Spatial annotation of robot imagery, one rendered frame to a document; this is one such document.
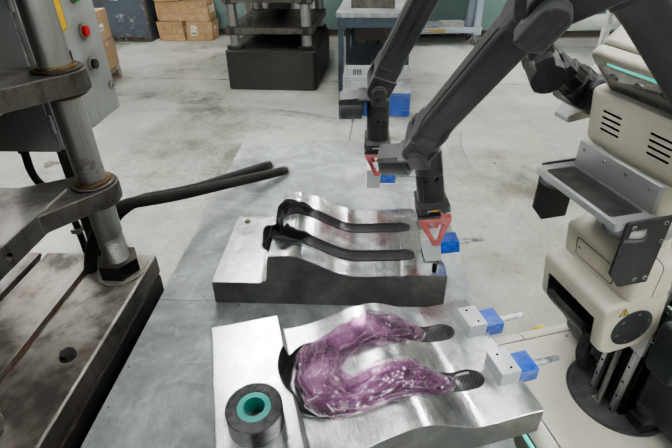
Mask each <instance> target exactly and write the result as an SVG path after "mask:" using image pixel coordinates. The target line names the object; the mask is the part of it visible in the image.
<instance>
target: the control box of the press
mask: <svg viewBox="0 0 672 448"><path fill-rule="evenodd" d="M54 3H55V6H56V10H57V13H58V16H59V20H60V23H61V26H62V30H63V33H64V36H65V40H66V43H67V46H68V50H69V53H70V56H71V60H75V61H79V62H81V63H82V64H85V65H86V67H87V70H88V73H89V77H90V80H91V84H92V88H91V89H90V91H89V92H88V93H87V94H85V95H83V99H84V103H85V106H86V109H87V113H88V116H89V119H90V123H91V126H92V128H93V127H95V126H96V125H97V124H99V123H100V122H101V121H102V120H104V118H106V117H107V116H108V115H110V114H111V113H112V112H114V111H115V110H116V109H117V108H119V107H120V105H119V102H118V98H117V94H116V90H115V86H114V82H113V79H112V75H111V71H110V67H109V63H108V60H107V56H106V52H105V48H104V44H103V40H102V37H101V33H100V29H99V25H98V21H97V18H96V14H95V10H94V6H93V2H92V0H54ZM34 65H36V61H35V58H34V55H33V52H32V50H31V47H30V44H29V41H28V38H27V35H26V32H25V29H24V26H23V23H22V20H21V17H20V14H19V11H18V8H17V6H16V3H15V0H0V70H3V69H12V68H21V67H30V66H34ZM0 152H18V154H21V157H22V160H23V164H24V167H25V169H26V171H27V173H28V175H29V177H30V178H31V180H32V181H33V182H34V183H35V184H41V183H46V182H44V181H43V180H42V179H41V178H40V177H39V176H38V174H37V172H36V170H35V168H34V166H33V163H32V159H31V156H30V153H29V152H56V153H57V155H58V158H59V161H60V164H61V167H62V170H63V172H64V175H65V178H71V177H75V176H74V173H73V170H72V167H71V164H70V161H69V158H68V155H67V152H66V149H65V146H64V143H63V141H62V138H61V135H60V132H59V129H58V126H57V123H56V120H55V117H54V114H53V111H52V108H51V105H50V102H48V103H44V104H41V105H37V106H33V107H29V108H25V109H21V110H17V111H13V112H9V113H5V114H3V115H1V116H0ZM80 221H81V223H82V225H80V223H79V220H77V221H75V222H73V223H72V225H73V228H72V229H71V230H70V231H71V234H76V235H77V238H78V240H79V243H80V245H81V248H82V251H83V253H85V248H86V243H87V241H86V238H87V239H88V236H89V233H90V231H91V228H92V226H91V223H90V220H89V217H88V216H86V217H84V218H82V219H80ZM83 231H84V232H85V235H86V238H85V235H84V233H83Z"/></svg>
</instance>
